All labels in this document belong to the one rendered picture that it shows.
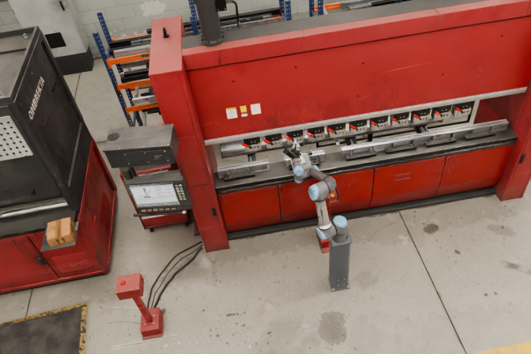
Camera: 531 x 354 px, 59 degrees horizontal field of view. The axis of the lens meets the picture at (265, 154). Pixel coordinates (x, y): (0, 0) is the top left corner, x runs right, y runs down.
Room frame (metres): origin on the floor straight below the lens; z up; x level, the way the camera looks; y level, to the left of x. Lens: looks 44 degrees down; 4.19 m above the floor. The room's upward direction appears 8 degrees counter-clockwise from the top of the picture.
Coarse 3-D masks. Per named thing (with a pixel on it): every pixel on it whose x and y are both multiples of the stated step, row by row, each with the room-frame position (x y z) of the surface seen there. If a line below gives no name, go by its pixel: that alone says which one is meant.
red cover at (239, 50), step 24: (504, 0) 3.31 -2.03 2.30; (528, 0) 3.26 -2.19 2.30; (336, 24) 3.28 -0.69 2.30; (360, 24) 3.23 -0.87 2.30; (384, 24) 3.21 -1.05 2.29; (408, 24) 3.22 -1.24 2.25; (432, 24) 3.23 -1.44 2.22; (456, 24) 3.24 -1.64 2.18; (192, 48) 3.22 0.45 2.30; (216, 48) 3.17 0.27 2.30; (240, 48) 3.16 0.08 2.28; (264, 48) 3.17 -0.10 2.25; (288, 48) 3.17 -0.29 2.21; (312, 48) 3.18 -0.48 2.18
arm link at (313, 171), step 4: (308, 168) 2.81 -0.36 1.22; (312, 168) 2.79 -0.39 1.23; (316, 168) 2.81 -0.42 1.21; (308, 172) 2.78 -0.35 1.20; (312, 172) 2.74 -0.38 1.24; (316, 172) 2.70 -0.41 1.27; (320, 172) 2.68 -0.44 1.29; (308, 176) 2.77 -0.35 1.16; (312, 176) 2.73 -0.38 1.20; (316, 176) 2.66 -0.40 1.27; (320, 176) 2.62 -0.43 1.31; (324, 176) 2.59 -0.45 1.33; (328, 176) 2.56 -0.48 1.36; (320, 180) 2.59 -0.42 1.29; (328, 180) 2.48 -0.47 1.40; (332, 180) 2.48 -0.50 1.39; (332, 184) 2.44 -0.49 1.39; (332, 188) 2.42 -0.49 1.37
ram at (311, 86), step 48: (336, 48) 3.21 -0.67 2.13; (384, 48) 3.23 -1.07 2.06; (432, 48) 3.25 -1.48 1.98; (480, 48) 3.27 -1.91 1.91; (528, 48) 3.28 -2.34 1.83; (240, 96) 3.17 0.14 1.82; (288, 96) 3.19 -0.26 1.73; (336, 96) 3.21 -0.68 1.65; (384, 96) 3.23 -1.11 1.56; (432, 96) 3.25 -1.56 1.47
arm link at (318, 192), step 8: (320, 184) 2.45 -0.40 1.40; (328, 184) 2.44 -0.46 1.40; (312, 192) 2.40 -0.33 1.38; (320, 192) 2.39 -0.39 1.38; (328, 192) 2.40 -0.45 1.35; (320, 200) 2.37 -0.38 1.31; (320, 208) 2.36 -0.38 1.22; (320, 216) 2.35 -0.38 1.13; (328, 216) 2.36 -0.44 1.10; (320, 224) 2.34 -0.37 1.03; (328, 224) 2.32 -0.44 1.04; (320, 232) 2.29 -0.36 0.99; (328, 232) 2.29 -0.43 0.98
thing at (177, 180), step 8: (136, 176) 2.64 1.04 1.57; (144, 176) 2.63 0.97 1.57; (152, 176) 2.62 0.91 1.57; (160, 176) 2.61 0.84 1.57; (168, 176) 2.60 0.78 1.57; (176, 176) 2.56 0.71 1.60; (128, 184) 2.55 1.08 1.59; (136, 184) 2.54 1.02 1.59; (144, 184) 2.53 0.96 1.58; (176, 184) 2.52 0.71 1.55; (184, 184) 2.52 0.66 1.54; (176, 192) 2.52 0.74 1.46; (184, 192) 2.51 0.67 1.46; (184, 200) 2.51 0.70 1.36; (144, 208) 2.54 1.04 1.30; (152, 208) 2.54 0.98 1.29; (160, 208) 2.53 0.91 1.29; (168, 208) 2.52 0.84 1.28; (176, 208) 2.52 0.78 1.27; (184, 208) 2.51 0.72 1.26
